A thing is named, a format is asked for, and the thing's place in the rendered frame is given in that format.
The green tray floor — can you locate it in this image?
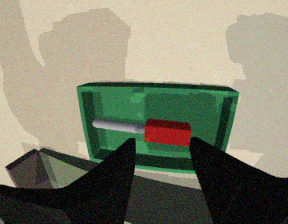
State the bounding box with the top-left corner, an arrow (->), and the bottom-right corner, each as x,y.
92,91 -> 224,159

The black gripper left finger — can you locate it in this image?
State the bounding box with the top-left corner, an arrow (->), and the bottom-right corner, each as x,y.
0,137 -> 136,224

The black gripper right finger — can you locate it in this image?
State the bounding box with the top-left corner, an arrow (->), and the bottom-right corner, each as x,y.
189,137 -> 288,224

